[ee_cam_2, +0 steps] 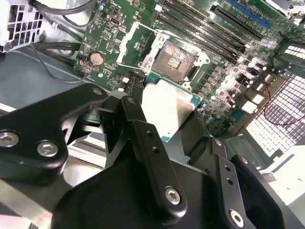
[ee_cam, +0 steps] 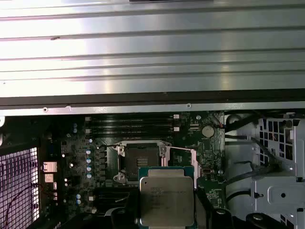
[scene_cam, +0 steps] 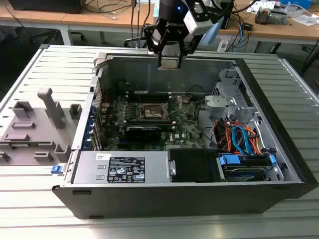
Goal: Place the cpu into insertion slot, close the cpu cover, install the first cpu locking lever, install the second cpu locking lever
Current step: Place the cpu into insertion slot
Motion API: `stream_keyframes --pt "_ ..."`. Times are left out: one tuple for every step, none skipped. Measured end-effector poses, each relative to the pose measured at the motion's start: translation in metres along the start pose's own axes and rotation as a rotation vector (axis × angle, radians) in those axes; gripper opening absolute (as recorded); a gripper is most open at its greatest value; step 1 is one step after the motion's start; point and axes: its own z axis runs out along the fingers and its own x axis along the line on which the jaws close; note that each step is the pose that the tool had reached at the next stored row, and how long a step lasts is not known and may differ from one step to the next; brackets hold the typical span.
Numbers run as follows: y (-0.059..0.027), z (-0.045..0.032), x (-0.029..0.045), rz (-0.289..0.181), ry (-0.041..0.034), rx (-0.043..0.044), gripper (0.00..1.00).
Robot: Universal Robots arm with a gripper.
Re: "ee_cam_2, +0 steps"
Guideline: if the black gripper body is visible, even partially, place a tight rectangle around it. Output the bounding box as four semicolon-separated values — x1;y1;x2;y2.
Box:
51;154;231;229

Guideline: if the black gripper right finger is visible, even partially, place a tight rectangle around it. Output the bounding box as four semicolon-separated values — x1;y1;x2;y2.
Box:
180;111;286;229

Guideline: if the metal socket cover frame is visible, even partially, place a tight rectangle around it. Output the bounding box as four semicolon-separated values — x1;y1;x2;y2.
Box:
116;21;173;72

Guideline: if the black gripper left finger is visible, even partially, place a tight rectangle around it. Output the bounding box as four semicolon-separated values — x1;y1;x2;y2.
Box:
0;83;188;225

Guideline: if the silver CPU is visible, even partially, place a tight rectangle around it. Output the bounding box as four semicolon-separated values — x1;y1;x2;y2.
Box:
142;73;204;144

